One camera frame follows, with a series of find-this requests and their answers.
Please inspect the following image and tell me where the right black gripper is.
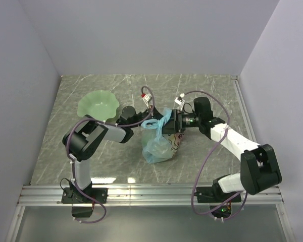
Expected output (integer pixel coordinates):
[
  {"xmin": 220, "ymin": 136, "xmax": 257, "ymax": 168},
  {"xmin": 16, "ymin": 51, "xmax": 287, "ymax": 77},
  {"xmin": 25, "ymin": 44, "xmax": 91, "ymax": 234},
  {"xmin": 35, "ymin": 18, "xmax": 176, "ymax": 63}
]
[{"xmin": 159, "ymin": 109, "xmax": 201, "ymax": 134}]

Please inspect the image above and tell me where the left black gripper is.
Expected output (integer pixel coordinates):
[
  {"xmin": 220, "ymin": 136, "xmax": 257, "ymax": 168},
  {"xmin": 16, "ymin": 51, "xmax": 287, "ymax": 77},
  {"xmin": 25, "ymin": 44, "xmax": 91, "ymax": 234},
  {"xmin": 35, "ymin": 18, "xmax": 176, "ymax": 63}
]
[{"xmin": 130, "ymin": 105, "xmax": 169, "ymax": 129}]

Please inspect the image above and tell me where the light blue plastic bag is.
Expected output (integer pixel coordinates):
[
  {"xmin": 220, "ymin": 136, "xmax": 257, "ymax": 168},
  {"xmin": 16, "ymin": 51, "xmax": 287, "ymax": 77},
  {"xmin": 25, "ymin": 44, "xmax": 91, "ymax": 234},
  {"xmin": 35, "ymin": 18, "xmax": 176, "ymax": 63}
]
[{"xmin": 141, "ymin": 107, "xmax": 184, "ymax": 164}]

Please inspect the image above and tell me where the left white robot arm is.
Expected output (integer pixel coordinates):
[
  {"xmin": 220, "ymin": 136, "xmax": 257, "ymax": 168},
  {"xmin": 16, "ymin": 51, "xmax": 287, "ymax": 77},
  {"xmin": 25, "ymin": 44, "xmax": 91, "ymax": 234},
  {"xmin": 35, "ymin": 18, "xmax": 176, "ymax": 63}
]
[{"xmin": 62, "ymin": 106, "xmax": 163, "ymax": 203}]

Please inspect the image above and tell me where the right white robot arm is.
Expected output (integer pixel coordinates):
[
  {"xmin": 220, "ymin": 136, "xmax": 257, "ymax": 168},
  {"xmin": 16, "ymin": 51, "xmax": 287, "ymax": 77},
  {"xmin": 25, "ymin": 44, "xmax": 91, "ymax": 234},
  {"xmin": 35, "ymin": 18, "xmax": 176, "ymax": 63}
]
[{"xmin": 162, "ymin": 97, "xmax": 282, "ymax": 203}]

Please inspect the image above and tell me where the light green wavy plate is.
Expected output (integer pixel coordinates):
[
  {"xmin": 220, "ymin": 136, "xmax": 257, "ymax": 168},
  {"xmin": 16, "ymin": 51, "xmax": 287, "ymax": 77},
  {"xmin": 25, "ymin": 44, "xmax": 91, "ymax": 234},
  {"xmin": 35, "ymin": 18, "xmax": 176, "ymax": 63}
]
[{"xmin": 77, "ymin": 90, "xmax": 120, "ymax": 121}]

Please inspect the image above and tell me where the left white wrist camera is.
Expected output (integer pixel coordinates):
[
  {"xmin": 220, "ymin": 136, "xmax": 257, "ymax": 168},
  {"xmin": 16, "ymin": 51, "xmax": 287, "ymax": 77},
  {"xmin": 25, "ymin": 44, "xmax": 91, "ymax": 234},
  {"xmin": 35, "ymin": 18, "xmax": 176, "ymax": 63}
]
[{"xmin": 141, "ymin": 93, "xmax": 153, "ymax": 108}]

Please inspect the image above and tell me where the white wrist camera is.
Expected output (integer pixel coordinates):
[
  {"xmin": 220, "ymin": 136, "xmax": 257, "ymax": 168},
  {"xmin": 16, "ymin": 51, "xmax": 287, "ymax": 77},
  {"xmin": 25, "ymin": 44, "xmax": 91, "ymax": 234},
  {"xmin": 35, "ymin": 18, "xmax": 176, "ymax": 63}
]
[
  {"xmin": 141, "ymin": 93, "xmax": 153, "ymax": 108},
  {"xmin": 174, "ymin": 93, "xmax": 185, "ymax": 109}
]

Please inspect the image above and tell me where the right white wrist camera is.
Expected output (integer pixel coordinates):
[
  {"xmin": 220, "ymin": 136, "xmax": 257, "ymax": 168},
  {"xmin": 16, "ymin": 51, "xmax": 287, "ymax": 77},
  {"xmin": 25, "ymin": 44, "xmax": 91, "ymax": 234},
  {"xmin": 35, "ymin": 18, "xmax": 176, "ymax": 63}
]
[{"xmin": 174, "ymin": 93, "xmax": 185, "ymax": 109}]

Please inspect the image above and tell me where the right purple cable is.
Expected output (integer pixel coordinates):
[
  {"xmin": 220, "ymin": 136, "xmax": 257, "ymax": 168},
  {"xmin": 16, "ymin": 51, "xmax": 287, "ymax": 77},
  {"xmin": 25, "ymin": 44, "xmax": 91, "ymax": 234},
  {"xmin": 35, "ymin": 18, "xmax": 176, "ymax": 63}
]
[{"xmin": 183, "ymin": 91, "xmax": 248, "ymax": 221}]

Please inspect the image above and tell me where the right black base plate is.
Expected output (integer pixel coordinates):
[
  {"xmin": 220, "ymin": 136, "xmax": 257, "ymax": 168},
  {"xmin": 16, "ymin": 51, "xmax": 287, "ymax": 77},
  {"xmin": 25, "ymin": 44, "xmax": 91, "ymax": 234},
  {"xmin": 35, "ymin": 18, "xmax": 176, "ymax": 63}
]
[{"xmin": 194, "ymin": 187, "xmax": 237, "ymax": 203}]

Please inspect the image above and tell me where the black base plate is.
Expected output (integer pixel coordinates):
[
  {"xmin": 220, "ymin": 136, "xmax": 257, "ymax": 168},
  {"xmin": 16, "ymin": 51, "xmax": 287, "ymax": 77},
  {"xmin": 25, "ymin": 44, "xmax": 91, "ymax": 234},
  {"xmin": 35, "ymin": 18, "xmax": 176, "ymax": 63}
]
[
  {"xmin": 61, "ymin": 187, "xmax": 109, "ymax": 204},
  {"xmin": 194, "ymin": 187, "xmax": 237, "ymax": 203}
]

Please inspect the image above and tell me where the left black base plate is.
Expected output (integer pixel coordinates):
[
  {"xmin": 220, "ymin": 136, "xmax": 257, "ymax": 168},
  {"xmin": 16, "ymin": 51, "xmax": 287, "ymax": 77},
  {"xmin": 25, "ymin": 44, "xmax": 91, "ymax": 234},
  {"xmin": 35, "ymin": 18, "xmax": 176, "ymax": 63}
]
[{"xmin": 61, "ymin": 187, "xmax": 109, "ymax": 204}]

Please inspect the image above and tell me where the aluminium rail frame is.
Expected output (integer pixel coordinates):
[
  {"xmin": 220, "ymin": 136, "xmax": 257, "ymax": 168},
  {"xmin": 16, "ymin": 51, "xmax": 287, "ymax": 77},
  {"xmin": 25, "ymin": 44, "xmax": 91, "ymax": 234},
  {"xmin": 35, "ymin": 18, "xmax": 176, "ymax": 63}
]
[{"xmin": 8, "ymin": 74, "xmax": 295, "ymax": 241}]

